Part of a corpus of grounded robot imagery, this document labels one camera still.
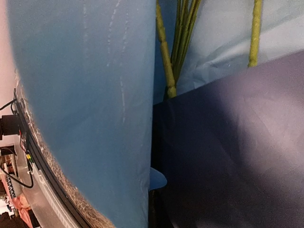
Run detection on pink rose stem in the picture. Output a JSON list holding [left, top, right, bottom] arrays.
[[248, 0, 263, 67], [156, 0, 177, 100]]

